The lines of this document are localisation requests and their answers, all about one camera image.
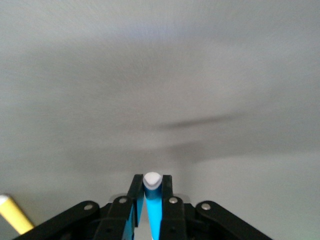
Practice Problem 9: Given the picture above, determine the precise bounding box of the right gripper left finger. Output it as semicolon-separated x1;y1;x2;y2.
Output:
14;174;146;240

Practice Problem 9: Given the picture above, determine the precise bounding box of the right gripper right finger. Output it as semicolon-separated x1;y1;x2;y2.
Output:
159;174;273;240

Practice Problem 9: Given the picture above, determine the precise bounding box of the blue marker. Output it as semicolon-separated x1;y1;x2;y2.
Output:
142;171;163;240

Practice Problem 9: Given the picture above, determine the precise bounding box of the yellow marker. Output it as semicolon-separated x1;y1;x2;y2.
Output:
0;193;35;236

